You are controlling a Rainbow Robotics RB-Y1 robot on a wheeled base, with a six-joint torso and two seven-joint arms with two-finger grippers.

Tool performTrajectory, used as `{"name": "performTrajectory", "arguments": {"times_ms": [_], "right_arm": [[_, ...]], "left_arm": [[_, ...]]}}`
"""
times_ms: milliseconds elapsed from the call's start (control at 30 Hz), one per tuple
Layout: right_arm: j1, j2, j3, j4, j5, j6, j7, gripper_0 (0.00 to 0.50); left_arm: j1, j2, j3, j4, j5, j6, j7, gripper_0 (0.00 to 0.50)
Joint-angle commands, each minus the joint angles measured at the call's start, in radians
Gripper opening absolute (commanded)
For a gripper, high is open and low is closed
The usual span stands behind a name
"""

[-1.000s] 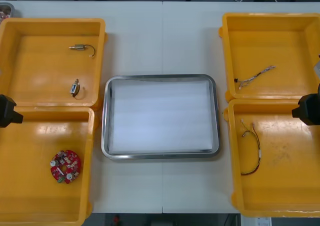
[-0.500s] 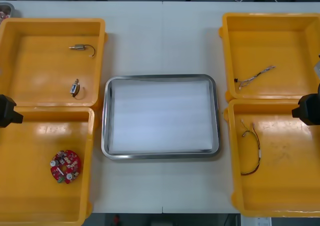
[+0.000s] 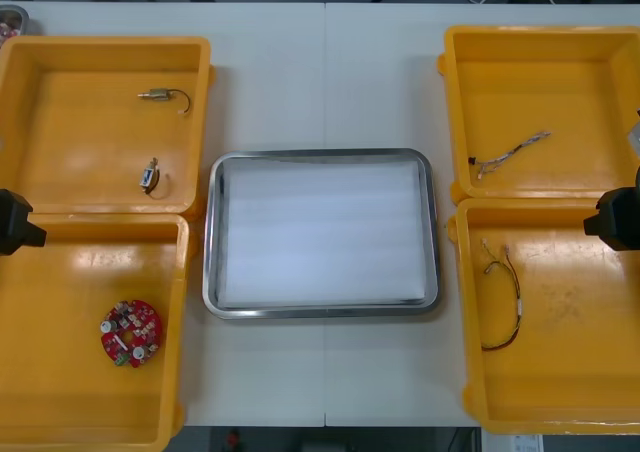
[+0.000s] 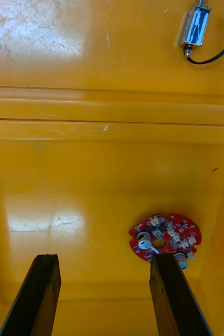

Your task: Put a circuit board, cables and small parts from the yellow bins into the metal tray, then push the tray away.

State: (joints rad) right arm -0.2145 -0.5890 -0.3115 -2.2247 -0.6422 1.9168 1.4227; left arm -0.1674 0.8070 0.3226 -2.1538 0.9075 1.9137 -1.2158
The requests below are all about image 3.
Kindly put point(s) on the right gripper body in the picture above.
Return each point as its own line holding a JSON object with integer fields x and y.
{"x": 622, "y": 219}

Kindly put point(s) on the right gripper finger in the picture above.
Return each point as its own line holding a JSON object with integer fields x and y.
{"x": 594, "y": 226}

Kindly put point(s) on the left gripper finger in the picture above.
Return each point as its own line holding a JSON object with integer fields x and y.
{"x": 36, "y": 237}

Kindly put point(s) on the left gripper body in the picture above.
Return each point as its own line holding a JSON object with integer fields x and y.
{"x": 12, "y": 222}

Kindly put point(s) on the blue label solenoid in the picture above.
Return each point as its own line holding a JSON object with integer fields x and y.
{"x": 147, "y": 176}

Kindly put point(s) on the round red circuit board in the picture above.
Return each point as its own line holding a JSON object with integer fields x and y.
{"x": 145, "y": 322}

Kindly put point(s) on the yellow-orange plastic bin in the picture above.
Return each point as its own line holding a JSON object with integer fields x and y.
{"x": 60, "y": 282}
{"x": 540, "y": 97}
{"x": 75, "y": 137}
{"x": 565, "y": 362}

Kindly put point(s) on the small steel tray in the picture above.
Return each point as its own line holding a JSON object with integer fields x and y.
{"x": 12, "y": 22}

